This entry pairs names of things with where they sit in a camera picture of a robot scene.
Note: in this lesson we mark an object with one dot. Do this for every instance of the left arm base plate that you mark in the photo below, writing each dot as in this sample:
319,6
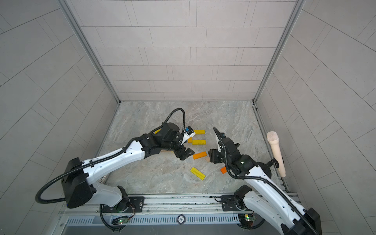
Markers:
134,204

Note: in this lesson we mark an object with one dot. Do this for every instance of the yellow block pair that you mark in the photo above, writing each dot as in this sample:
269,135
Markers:
200,132
198,142

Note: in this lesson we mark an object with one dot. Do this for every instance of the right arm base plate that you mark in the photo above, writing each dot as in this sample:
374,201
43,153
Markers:
231,204

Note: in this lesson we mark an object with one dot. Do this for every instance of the right circuit board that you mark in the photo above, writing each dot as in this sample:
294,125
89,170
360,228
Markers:
247,220

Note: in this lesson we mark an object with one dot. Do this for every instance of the aluminium rail frame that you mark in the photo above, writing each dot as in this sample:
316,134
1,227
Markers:
161,209

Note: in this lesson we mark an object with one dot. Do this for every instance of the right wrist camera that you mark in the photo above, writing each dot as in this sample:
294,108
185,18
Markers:
221,139

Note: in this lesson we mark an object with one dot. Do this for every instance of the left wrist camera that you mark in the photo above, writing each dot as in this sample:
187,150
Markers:
187,134

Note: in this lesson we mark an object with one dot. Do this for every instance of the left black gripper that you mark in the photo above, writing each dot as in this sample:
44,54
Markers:
185,154

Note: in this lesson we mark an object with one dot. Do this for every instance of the left circuit board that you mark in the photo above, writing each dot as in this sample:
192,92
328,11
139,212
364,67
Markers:
121,220

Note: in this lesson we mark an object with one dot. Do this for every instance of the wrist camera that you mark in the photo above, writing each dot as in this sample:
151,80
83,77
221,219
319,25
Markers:
187,134
221,139

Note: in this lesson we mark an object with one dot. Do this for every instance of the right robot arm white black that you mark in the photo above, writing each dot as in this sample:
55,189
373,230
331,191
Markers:
266,198

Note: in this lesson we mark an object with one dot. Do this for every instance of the beige cylinder post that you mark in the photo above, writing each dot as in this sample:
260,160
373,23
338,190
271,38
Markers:
273,140

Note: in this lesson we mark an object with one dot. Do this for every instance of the circuit board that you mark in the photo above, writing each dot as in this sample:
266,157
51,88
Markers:
121,220
247,220

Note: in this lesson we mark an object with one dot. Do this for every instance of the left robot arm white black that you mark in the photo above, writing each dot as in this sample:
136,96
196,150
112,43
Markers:
80,181

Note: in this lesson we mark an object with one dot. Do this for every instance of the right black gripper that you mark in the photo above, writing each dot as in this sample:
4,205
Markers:
213,155

